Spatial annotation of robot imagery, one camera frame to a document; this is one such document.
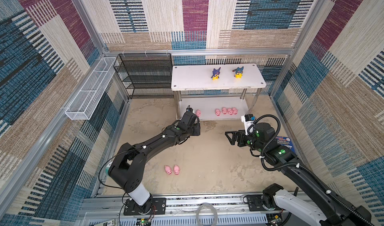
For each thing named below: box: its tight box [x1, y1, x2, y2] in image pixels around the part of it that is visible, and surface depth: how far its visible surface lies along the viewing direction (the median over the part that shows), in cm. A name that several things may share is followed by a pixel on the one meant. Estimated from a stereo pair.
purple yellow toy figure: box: [211, 67, 221, 81], surface depth 79 cm
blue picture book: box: [275, 136, 298, 156], surface depth 94 cm
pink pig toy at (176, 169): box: [173, 164, 180, 175], surface depth 85 cm
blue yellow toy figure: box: [232, 66, 244, 79], surface depth 80 cm
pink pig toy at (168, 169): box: [164, 165, 172, 175], surface depth 85 cm
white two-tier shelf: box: [171, 63, 267, 120], surface depth 85 cm
